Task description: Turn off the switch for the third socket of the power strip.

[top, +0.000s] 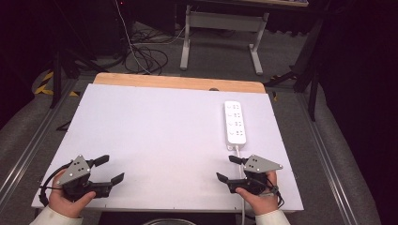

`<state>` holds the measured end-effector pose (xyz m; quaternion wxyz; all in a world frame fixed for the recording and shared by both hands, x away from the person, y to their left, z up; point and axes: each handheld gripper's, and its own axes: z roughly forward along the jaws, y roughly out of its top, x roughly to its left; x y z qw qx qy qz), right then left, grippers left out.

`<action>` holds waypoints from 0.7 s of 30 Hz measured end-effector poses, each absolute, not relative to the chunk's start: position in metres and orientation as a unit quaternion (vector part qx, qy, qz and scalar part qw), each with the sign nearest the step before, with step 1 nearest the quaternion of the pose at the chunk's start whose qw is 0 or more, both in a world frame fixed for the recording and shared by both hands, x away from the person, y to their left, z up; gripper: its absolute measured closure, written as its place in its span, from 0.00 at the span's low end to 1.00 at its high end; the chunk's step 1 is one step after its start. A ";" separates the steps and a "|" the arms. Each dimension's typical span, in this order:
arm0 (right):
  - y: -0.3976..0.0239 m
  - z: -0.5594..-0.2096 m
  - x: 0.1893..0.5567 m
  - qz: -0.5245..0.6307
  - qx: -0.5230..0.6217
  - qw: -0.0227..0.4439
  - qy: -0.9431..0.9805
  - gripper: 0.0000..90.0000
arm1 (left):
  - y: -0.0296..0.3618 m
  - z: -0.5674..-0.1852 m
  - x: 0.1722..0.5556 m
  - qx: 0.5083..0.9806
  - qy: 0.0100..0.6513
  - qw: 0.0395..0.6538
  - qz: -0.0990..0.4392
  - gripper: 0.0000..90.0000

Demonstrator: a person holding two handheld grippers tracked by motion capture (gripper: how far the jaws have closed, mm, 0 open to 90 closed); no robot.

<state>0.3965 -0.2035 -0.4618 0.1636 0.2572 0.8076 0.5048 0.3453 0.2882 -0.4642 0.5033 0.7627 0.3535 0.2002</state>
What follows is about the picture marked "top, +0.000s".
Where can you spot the white metal table frame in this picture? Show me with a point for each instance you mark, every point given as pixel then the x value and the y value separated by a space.
pixel 219 20

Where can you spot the person's right hand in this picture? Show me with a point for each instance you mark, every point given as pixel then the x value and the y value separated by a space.
pixel 263 203

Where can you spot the grey round bowl rim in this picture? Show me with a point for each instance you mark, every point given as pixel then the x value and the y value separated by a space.
pixel 169 220

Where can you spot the yellow black floor tape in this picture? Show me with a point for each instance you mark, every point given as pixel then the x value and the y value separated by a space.
pixel 47 78

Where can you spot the white board table cover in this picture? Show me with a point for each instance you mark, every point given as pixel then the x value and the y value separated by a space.
pixel 156 140

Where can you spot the white power strip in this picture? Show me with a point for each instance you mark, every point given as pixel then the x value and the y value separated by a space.
pixel 235 137

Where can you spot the aluminium floor rail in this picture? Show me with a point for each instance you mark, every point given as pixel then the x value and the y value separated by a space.
pixel 328 175
pixel 28 150

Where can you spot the wooden table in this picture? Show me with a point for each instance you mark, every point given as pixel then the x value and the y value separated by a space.
pixel 175 82

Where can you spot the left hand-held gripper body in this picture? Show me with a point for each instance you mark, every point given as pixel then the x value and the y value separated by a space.
pixel 78 182

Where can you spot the black metal stand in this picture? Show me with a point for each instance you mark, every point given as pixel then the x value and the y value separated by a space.
pixel 313 93
pixel 57 78

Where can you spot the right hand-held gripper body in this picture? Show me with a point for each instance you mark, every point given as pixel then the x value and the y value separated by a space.
pixel 259 165

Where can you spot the person's left hand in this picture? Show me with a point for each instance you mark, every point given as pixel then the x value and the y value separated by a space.
pixel 65 204

